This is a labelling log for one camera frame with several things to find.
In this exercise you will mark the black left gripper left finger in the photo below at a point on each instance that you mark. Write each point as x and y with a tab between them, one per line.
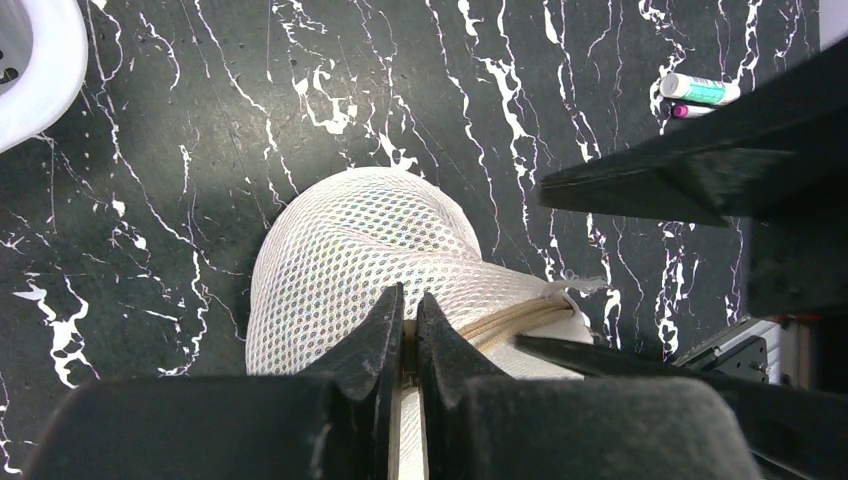
337	419

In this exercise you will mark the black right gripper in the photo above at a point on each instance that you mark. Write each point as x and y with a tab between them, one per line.
777	154

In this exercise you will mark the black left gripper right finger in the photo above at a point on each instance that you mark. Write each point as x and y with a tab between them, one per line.
480	423

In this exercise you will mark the white mesh laundry bag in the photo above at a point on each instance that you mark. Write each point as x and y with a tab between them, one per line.
338	245

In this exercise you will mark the white magenta marker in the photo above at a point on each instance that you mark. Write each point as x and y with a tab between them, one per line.
690	111

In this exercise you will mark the white green marker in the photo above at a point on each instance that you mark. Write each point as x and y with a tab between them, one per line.
698	90

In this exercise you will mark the white plastic basket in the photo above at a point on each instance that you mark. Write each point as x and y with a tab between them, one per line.
44	58

